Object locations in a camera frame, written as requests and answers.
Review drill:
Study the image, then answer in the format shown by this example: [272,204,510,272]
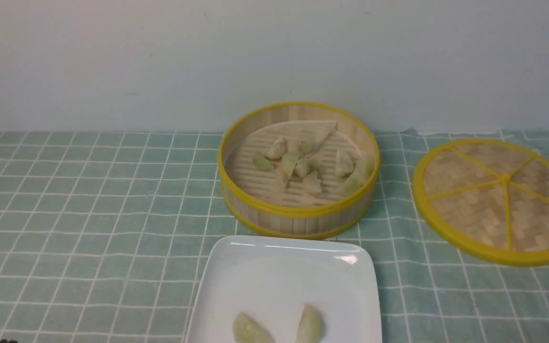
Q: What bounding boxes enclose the green dumpling right edge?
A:
[338,156,375,196]

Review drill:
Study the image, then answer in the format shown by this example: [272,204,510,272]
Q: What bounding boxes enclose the green dumpling on plate right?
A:
[295,303,325,343]

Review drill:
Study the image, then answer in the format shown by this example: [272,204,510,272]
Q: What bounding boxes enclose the white square plate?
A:
[185,236,383,343]

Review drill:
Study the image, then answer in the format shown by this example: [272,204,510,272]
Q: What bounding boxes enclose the yellow rimmed bamboo steamer basket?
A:
[217,101,381,239]

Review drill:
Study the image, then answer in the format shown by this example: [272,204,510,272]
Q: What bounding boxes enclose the yellow rimmed woven steamer lid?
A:
[412,138,549,267]

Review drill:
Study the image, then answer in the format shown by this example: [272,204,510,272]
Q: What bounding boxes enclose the green dumpling on plate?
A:
[295,303,325,343]
[232,312,275,343]

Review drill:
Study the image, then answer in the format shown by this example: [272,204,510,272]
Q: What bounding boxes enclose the pale dumpling centre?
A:
[294,158,311,178]

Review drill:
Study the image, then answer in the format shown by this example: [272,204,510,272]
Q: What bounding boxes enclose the pale white dumpling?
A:
[334,149,355,178]

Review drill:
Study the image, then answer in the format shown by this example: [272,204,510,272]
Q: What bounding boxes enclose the pale dumpling top left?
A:
[263,136,287,160]

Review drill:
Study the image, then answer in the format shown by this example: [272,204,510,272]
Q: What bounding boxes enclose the green dumpling centre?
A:
[280,152,300,178]

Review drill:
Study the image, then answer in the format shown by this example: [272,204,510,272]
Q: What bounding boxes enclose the pale dumpling front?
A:
[302,171,322,195]

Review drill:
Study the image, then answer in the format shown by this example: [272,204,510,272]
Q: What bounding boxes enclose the green dumpling on plate left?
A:
[232,312,275,343]

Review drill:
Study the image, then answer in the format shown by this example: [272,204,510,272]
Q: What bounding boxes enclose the green dumpling far left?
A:
[252,154,276,172]

